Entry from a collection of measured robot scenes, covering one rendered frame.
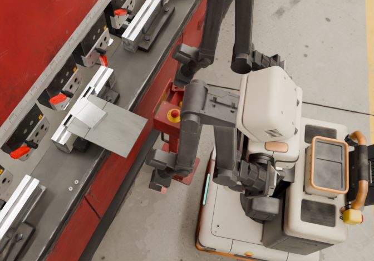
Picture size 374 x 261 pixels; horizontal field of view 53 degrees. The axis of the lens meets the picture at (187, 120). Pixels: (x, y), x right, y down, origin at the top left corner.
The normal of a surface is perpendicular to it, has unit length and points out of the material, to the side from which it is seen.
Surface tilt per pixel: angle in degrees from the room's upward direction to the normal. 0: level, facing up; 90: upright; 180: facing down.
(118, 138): 0
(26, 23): 90
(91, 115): 0
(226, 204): 0
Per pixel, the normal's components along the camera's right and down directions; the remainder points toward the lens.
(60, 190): 0.05, -0.44
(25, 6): 0.91, 0.40
